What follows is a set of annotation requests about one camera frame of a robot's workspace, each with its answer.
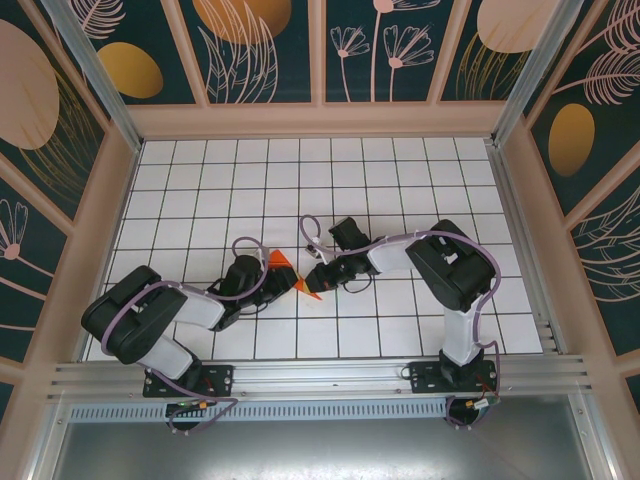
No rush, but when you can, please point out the orange square paper sheet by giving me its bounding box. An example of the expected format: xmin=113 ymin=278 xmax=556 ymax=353
xmin=269 ymin=248 xmax=325 ymax=303

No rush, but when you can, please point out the grey metal sheet panel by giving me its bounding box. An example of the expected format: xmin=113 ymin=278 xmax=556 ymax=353
xmin=29 ymin=399 xmax=616 ymax=480

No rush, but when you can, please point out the long aluminium mounting rail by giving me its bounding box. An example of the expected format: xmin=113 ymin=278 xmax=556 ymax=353
xmin=47 ymin=353 xmax=596 ymax=401

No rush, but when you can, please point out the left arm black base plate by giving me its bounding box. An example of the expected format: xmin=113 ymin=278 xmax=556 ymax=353
xmin=143 ymin=363 xmax=236 ymax=399

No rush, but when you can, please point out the grey slotted cable duct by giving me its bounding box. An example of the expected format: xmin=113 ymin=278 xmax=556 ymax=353
xmin=67 ymin=397 xmax=451 ymax=422

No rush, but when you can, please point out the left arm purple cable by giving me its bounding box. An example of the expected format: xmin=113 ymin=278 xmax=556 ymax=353
xmin=101 ymin=236 xmax=269 ymax=435

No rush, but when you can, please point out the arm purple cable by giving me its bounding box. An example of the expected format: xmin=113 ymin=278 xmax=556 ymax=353
xmin=298 ymin=214 xmax=503 ymax=431
xmin=101 ymin=236 xmax=269 ymax=435

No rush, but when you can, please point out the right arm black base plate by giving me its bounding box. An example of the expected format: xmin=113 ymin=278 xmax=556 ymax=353
xmin=408 ymin=360 xmax=501 ymax=395

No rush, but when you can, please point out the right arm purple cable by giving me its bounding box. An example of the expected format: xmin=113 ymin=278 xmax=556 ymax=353
xmin=298 ymin=214 xmax=503 ymax=431

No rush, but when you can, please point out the aluminium side rail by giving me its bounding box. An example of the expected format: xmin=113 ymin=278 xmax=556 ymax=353
xmin=487 ymin=142 xmax=569 ymax=356

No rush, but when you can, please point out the aluminium corner post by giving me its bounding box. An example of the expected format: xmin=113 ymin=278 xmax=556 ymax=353
xmin=42 ymin=0 xmax=144 ymax=151
xmin=489 ymin=0 xmax=584 ymax=146

